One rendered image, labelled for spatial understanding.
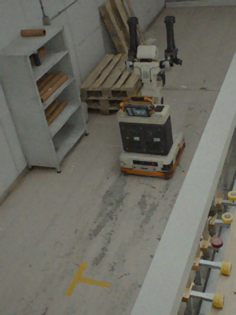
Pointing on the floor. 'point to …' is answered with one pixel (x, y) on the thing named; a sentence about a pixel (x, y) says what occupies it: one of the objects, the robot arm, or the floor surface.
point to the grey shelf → (13, 63)
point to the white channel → (190, 210)
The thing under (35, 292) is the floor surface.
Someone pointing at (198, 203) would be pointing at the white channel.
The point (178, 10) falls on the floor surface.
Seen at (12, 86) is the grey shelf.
